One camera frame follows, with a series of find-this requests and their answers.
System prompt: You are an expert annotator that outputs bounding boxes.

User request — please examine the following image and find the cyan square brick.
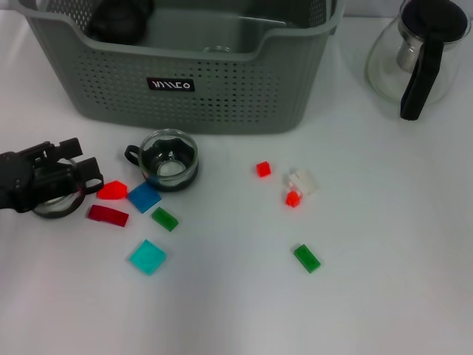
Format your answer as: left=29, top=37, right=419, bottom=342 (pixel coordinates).
left=129, top=239, right=167, bottom=277

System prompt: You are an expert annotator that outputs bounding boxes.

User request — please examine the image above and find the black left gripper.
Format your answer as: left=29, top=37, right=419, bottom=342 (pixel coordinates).
left=0, top=137, right=105, bottom=214

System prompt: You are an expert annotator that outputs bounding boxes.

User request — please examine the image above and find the green rectangular brick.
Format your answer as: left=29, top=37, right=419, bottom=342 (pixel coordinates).
left=150, top=206, right=179, bottom=233
left=293, top=243, right=321, bottom=274

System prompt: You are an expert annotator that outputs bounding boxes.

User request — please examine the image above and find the white toy brick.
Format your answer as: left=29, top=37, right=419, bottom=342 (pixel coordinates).
left=287, top=168, right=319, bottom=196

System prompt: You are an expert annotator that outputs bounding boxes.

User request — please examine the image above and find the orange-red wedge brick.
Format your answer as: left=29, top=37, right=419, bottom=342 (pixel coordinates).
left=97, top=180, right=129, bottom=200

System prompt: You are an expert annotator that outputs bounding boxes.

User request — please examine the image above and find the grey perforated storage bin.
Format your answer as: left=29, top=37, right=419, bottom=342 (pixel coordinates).
left=16, top=0, right=344, bottom=135

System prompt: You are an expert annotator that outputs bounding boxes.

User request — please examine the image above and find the blue square brick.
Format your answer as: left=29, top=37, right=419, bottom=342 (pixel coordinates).
left=127, top=181, right=163, bottom=214

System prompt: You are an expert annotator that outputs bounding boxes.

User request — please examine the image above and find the glass pitcher black handle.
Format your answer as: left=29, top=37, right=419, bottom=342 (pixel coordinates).
left=364, top=0, right=470, bottom=121

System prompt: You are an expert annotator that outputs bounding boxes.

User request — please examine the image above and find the black ceramic teapot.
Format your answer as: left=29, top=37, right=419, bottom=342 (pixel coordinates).
left=86, top=0, right=154, bottom=45

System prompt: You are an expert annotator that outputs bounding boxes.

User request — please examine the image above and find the dark red long brick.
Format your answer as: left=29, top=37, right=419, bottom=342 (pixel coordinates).
left=87, top=204, right=129, bottom=227

